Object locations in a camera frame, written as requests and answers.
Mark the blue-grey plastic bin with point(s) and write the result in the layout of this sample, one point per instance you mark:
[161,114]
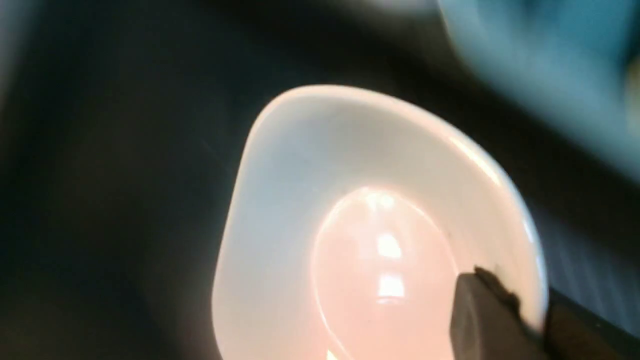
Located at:
[574,64]

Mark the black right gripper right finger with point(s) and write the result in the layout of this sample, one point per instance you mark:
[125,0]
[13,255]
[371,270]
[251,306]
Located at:
[572,332]

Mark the white square sauce dish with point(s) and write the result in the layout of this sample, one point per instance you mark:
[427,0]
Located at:
[352,216]

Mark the black serving tray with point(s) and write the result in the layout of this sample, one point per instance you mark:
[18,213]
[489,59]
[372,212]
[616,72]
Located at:
[122,125]

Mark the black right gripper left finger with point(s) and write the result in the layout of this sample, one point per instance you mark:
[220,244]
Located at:
[485,322]

